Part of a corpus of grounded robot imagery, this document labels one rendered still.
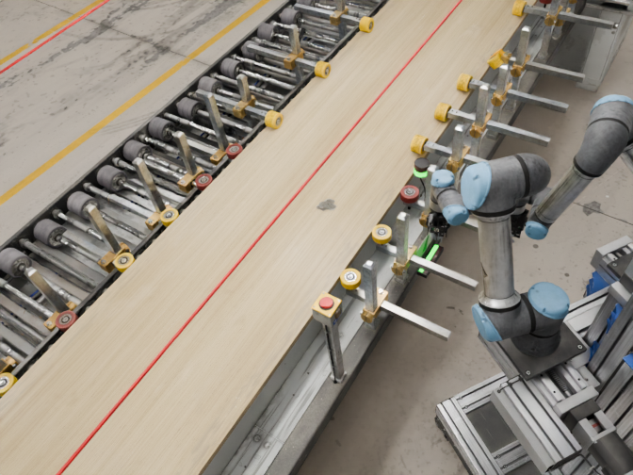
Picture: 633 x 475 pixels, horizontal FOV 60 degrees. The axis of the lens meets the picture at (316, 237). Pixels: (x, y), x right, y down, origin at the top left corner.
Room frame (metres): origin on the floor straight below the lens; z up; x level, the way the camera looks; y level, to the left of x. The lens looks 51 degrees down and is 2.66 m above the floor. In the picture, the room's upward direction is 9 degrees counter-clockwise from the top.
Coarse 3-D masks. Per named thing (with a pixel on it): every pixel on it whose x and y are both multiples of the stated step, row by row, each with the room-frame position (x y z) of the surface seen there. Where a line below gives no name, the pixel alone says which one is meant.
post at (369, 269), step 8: (368, 264) 1.10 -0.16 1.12; (368, 272) 1.09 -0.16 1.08; (376, 272) 1.11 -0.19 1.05; (368, 280) 1.09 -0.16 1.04; (376, 280) 1.11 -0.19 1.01; (368, 288) 1.09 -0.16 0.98; (376, 288) 1.10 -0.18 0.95; (368, 296) 1.09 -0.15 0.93; (376, 296) 1.10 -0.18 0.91; (368, 304) 1.09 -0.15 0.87; (376, 304) 1.10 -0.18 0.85; (376, 320) 1.10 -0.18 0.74
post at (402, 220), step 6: (402, 216) 1.29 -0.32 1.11; (408, 216) 1.29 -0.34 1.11; (402, 222) 1.28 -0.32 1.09; (408, 222) 1.30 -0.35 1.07; (402, 228) 1.28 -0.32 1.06; (408, 228) 1.30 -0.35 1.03; (402, 234) 1.28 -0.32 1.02; (408, 234) 1.30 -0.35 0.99; (402, 240) 1.28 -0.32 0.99; (402, 246) 1.28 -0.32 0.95; (396, 252) 1.30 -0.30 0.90; (402, 252) 1.28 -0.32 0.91; (396, 258) 1.30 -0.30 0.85; (402, 258) 1.28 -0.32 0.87; (402, 264) 1.28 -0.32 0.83; (396, 276) 1.30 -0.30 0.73; (402, 276) 1.28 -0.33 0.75
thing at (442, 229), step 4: (432, 212) 1.26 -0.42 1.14; (436, 212) 1.25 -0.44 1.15; (432, 216) 1.29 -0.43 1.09; (436, 216) 1.24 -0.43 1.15; (440, 216) 1.24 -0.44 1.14; (432, 220) 1.27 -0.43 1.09; (436, 220) 1.26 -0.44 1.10; (440, 220) 1.25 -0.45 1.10; (444, 220) 1.26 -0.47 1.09; (428, 224) 1.25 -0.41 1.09; (432, 224) 1.24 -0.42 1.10; (436, 224) 1.24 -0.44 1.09; (440, 224) 1.24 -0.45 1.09; (444, 224) 1.24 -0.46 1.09; (428, 228) 1.24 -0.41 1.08; (432, 228) 1.24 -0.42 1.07; (436, 228) 1.24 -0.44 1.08; (440, 228) 1.23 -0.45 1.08; (444, 228) 1.22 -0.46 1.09; (428, 232) 1.24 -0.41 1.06; (432, 232) 1.24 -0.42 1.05; (436, 232) 1.24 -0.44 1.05; (440, 232) 1.23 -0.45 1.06; (444, 232) 1.23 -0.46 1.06; (440, 236) 1.23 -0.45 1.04
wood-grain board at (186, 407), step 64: (448, 0) 3.06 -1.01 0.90; (512, 0) 2.95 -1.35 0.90; (384, 64) 2.53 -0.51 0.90; (448, 64) 2.44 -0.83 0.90; (320, 128) 2.10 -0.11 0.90; (384, 128) 2.02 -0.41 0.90; (256, 192) 1.74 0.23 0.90; (320, 192) 1.68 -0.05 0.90; (384, 192) 1.62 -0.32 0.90; (192, 256) 1.44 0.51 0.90; (256, 256) 1.38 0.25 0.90; (320, 256) 1.33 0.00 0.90; (128, 320) 1.18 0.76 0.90; (192, 320) 1.13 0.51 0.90; (256, 320) 1.09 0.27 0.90; (64, 384) 0.96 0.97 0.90; (128, 384) 0.92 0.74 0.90; (192, 384) 0.88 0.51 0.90; (256, 384) 0.84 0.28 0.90; (0, 448) 0.76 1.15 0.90; (64, 448) 0.72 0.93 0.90; (128, 448) 0.69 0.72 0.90; (192, 448) 0.66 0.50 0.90
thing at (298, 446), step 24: (552, 48) 2.71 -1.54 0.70; (528, 72) 2.53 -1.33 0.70; (504, 120) 2.17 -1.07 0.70; (480, 144) 2.02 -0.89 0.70; (432, 240) 1.47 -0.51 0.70; (384, 288) 1.26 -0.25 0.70; (408, 288) 1.26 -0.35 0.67; (384, 312) 1.15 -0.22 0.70; (360, 336) 1.06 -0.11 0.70; (360, 360) 0.96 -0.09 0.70; (336, 384) 0.88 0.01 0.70; (312, 408) 0.80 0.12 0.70; (336, 408) 0.81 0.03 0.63; (312, 432) 0.72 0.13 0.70; (288, 456) 0.64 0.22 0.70
